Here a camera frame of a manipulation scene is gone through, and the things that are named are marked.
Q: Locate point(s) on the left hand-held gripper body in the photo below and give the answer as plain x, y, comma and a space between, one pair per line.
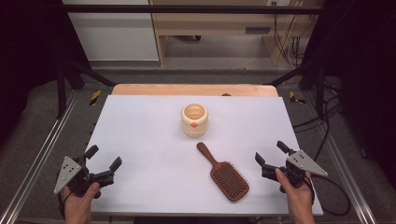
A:
81, 179

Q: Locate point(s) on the person's right hand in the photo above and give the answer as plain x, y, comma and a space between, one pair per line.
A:
297, 202

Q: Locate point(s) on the yellow black tape marker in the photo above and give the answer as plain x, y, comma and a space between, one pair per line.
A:
95, 97
292, 97

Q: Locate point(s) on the brown wooden hairbrush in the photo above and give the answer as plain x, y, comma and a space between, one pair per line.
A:
230, 182

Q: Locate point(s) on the grey power strip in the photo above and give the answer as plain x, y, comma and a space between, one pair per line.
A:
257, 30

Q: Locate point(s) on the aluminium floor rail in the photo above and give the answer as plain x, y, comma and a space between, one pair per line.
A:
345, 168
40, 149

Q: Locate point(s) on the beige wooden desk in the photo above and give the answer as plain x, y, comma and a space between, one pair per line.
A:
211, 25

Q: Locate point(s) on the white board sheet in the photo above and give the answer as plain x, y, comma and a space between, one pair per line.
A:
140, 140

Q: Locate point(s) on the black curtain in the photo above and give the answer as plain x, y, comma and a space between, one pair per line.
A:
367, 77
28, 62

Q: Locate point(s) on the cream round cup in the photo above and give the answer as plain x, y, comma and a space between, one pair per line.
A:
194, 127

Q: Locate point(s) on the office chair base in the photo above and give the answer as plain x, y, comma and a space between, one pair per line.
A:
196, 37

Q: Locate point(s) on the person's left hand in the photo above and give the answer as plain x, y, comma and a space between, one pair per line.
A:
79, 207

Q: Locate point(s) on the light wooden table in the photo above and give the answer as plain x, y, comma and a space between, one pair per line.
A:
174, 89

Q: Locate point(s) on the white cabinet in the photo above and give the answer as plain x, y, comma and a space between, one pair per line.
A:
115, 37

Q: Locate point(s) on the black horizontal frame bar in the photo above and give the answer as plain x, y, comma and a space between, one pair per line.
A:
186, 8

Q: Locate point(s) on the black metal stand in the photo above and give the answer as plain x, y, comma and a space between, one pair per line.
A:
61, 90
320, 90

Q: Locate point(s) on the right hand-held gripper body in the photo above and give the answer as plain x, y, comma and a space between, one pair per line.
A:
299, 169

